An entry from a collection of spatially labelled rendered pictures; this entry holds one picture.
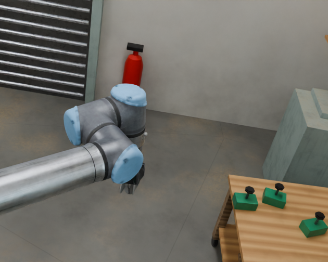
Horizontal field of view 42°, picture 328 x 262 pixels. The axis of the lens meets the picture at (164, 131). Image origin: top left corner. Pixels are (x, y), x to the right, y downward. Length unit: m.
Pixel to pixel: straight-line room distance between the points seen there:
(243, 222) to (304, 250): 0.29
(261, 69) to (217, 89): 0.37
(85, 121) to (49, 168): 0.19
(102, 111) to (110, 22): 2.25
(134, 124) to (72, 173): 0.28
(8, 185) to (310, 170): 2.22
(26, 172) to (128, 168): 0.22
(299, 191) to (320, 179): 0.50
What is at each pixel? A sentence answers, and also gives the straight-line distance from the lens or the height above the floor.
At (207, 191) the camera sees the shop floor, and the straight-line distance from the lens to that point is 2.98.
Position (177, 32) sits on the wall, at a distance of 3.26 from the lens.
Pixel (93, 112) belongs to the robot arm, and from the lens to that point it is 1.05.
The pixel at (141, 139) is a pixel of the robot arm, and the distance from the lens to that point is 1.17.
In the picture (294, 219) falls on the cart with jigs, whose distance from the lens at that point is 2.25.
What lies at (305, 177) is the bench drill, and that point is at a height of 0.34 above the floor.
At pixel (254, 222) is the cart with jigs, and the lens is 2.13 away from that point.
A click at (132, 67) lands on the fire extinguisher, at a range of 3.22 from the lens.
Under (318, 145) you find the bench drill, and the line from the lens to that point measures 2.71.
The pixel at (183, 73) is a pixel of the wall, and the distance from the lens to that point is 3.41.
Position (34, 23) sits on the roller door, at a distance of 3.37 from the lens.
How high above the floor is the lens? 2.00
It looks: 36 degrees down
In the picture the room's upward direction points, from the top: 12 degrees clockwise
